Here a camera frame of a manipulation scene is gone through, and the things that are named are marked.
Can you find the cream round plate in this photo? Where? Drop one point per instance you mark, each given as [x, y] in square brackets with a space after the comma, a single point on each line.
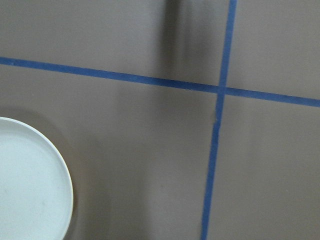
[36, 190]

